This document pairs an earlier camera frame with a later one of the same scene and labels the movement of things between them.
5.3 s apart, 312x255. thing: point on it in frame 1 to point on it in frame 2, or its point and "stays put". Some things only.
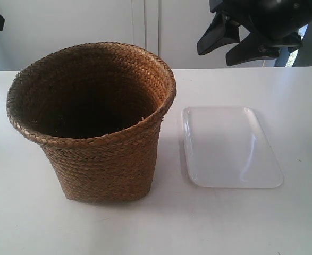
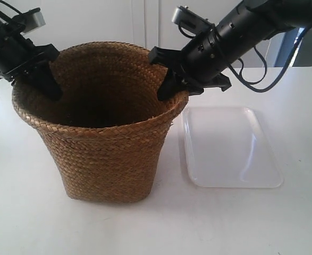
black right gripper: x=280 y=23 to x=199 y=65
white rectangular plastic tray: x=226 y=147 stays put
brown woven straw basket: x=97 y=108 stays put
